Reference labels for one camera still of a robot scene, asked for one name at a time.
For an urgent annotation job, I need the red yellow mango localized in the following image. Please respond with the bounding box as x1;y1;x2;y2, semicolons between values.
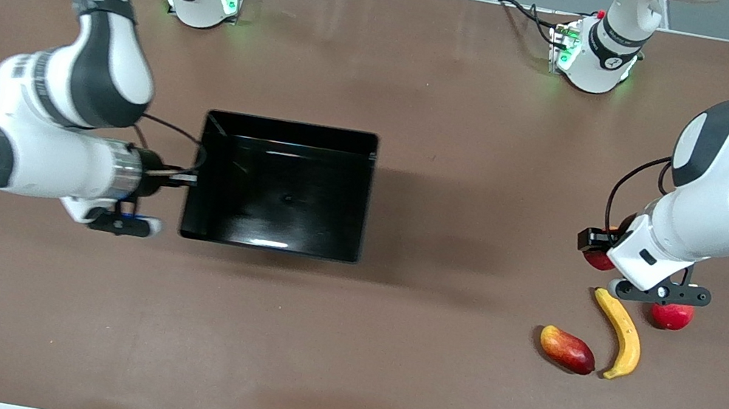
535;323;602;377

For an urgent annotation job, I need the black plastic box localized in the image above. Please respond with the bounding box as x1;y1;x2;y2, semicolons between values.
178;103;382;269

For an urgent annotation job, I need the small red yellow apple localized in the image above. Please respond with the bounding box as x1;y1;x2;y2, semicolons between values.
581;248;619;274

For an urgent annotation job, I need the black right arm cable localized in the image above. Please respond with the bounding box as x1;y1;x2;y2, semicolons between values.
0;0;233;180

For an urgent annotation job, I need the yellow banana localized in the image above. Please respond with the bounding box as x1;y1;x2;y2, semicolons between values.
579;286;651;385

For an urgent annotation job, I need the black left base cable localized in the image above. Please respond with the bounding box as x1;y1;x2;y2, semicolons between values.
490;0;565;44

